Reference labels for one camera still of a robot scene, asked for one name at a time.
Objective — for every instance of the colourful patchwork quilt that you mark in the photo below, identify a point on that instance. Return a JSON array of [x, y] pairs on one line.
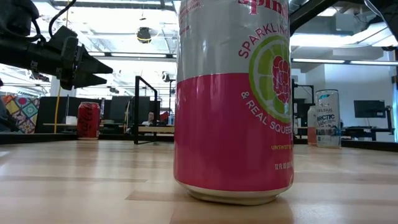
[[23, 112]]

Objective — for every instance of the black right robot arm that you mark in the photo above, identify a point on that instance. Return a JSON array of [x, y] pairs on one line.
[[308, 14]]

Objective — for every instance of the black office partition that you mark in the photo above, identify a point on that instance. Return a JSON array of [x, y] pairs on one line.
[[53, 112]]

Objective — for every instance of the white Celsius Arctic Vibe can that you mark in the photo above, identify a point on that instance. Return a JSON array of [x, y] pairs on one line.
[[328, 124]]

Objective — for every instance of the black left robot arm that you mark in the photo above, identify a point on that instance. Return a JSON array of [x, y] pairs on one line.
[[18, 53]]

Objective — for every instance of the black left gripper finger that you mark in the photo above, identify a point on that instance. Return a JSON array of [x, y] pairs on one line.
[[93, 67], [88, 81]]

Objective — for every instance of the red Coca-Cola can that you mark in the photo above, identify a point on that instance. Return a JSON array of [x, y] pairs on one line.
[[88, 121]]

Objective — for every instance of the black metal shelf frame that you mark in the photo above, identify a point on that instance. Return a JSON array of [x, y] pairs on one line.
[[136, 109]]

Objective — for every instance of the long ceiling light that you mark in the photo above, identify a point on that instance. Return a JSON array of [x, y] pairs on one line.
[[342, 61], [138, 55]]

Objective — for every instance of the pink silver Spindrift can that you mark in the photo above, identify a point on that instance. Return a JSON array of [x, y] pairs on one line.
[[311, 130], [224, 124]]

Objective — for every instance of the black desk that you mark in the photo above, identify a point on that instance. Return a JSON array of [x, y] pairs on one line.
[[367, 130]]

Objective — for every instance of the black computer monitor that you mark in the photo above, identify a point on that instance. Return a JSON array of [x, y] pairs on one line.
[[370, 109]]

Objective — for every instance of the wooden shelf board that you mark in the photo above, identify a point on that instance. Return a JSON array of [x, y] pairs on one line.
[[155, 129]]

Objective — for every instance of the person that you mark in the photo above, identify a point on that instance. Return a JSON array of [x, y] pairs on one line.
[[151, 116]]

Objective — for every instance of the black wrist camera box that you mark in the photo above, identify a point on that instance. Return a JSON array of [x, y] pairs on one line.
[[63, 35]]

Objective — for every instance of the black ceiling camera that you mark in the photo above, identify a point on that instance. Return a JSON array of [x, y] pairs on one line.
[[144, 35]]

